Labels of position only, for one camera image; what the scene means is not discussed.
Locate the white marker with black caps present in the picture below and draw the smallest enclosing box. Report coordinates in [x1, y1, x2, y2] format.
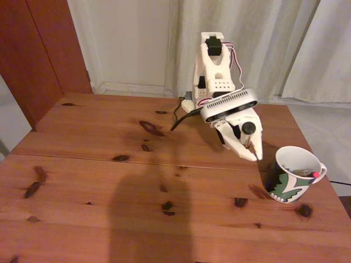
[241, 122, 256, 150]

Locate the white mug with green pattern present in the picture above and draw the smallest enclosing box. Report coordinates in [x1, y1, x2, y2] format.
[263, 145, 328, 204]

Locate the white curtain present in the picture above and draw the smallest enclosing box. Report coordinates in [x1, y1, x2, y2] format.
[166, 0, 321, 101]
[282, 0, 351, 104]

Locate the white baseboard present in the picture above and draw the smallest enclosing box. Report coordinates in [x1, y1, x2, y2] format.
[92, 81, 176, 96]

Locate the brown wooden door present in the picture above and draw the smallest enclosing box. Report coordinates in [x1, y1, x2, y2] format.
[0, 0, 93, 131]

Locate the silver camera box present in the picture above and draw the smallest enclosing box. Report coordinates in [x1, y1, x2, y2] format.
[199, 88, 259, 123]

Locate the black camera cable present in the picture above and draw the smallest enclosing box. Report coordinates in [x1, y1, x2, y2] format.
[170, 96, 204, 132]

